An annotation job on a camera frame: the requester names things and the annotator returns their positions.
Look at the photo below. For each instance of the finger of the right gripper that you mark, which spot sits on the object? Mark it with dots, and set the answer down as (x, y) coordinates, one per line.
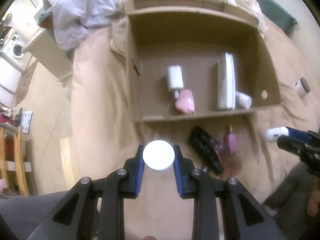
(298, 135)
(291, 145)

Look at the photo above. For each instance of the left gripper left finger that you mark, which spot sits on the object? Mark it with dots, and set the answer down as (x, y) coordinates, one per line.
(72, 218)

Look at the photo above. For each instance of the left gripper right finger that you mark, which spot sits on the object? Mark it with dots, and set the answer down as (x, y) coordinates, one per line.
(242, 215)

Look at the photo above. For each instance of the white capsule object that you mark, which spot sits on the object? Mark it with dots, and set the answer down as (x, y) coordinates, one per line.
(273, 134)

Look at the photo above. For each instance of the pink perfume bottle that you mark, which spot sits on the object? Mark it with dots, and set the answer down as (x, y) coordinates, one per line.
(231, 140)

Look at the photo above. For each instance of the black rectangular device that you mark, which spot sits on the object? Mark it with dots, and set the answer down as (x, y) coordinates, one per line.
(203, 144)

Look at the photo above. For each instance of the white round jar lid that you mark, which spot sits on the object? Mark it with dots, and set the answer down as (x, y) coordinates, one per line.
(158, 155)

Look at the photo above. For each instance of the white jar brown lid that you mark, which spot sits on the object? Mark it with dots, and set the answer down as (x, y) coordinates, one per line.
(302, 88)

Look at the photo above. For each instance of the white flat box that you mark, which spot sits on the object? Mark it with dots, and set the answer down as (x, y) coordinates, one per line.
(226, 82)

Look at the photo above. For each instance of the tan bed sheet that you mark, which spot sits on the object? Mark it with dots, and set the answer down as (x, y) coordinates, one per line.
(104, 135)

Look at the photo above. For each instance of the wooden chair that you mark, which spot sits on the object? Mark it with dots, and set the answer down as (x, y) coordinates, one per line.
(18, 166)

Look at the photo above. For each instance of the pink heart-shaped object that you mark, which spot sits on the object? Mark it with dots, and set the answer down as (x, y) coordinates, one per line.
(185, 102)

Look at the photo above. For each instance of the green headboard cushion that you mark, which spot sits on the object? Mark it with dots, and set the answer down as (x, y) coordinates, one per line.
(278, 15)

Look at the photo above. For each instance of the brown cardboard box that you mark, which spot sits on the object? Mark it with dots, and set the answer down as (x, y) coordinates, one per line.
(193, 34)

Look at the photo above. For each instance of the white cabinet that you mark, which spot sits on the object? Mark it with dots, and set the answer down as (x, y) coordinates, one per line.
(46, 51)

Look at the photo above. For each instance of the white washing machine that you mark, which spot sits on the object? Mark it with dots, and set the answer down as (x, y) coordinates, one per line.
(13, 53)

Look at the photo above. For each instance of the lavender grey duvet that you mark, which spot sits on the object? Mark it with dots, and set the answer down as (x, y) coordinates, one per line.
(74, 19)

